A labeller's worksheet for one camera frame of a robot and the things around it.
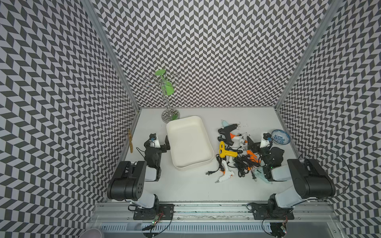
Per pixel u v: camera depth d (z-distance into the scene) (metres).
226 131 1.00
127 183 0.44
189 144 0.96
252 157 0.89
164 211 0.71
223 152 0.89
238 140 0.97
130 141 0.99
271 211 0.67
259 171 0.84
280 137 0.99
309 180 0.45
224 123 1.08
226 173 0.85
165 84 0.93
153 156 0.68
